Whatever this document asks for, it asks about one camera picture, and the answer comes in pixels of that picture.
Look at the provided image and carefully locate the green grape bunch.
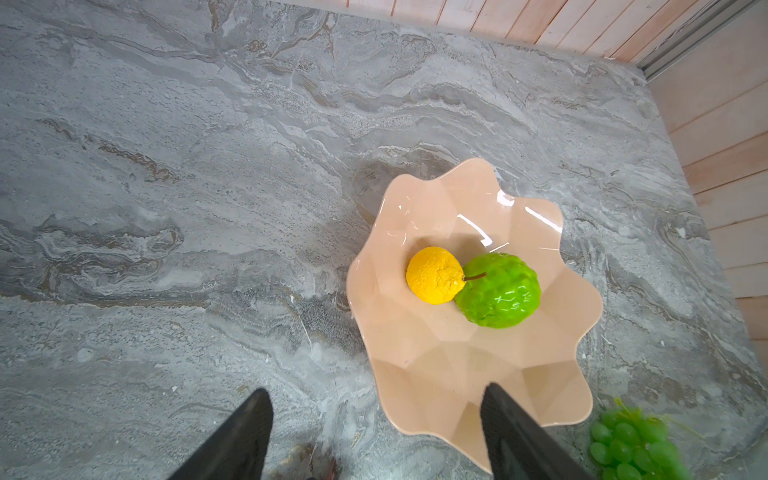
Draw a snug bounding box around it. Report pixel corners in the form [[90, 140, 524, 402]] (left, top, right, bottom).
[[587, 397, 702, 480]]

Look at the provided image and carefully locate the pink wavy fruit bowl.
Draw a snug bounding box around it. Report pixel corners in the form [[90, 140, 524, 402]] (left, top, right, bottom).
[[347, 158, 603, 469]]

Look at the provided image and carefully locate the green custard apple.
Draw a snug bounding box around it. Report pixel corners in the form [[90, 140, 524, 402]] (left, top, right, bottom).
[[454, 252, 542, 329]]

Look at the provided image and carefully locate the yellow fake pear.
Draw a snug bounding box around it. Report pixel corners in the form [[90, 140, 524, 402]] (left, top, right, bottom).
[[405, 246, 487, 305]]

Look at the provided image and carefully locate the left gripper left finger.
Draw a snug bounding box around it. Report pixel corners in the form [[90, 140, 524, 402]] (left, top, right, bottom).
[[169, 388, 274, 480]]

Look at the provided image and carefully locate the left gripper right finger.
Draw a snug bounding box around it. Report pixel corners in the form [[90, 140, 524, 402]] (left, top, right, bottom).
[[480, 383, 593, 480]]

